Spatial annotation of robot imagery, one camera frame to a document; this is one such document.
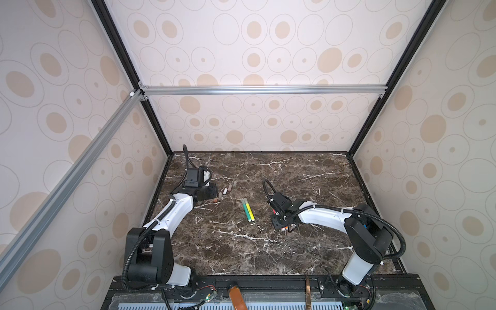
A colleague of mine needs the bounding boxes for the yellow marker pen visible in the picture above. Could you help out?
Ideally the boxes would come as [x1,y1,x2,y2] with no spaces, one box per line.
[245,199,255,222]

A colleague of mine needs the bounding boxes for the green marker pen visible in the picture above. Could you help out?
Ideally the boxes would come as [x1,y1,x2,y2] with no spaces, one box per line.
[241,198,252,222]

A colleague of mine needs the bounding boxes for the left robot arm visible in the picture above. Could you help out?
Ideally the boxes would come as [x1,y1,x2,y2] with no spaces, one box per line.
[121,182,218,293]

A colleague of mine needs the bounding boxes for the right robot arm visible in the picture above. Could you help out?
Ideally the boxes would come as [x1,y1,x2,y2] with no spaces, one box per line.
[266,192,406,296]

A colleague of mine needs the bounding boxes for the brown thin stick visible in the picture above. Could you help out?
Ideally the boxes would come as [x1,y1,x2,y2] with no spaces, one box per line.
[305,275,312,310]

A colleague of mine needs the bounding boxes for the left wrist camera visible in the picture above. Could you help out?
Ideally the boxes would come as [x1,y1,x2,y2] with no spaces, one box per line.
[184,165,212,188]

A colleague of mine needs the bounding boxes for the orange-brown handle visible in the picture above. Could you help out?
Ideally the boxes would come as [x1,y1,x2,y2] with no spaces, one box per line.
[228,285,248,310]

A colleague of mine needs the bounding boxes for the horizontal aluminium rail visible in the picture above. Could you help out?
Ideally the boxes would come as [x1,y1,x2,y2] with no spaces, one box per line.
[131,84,388,98]

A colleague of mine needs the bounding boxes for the diagonal aluminium rail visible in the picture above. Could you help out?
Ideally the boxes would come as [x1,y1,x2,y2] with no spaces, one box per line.
[1,89,143,289]

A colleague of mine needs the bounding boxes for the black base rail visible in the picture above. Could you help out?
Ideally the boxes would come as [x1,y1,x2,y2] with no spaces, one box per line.
[101,274,434,309]

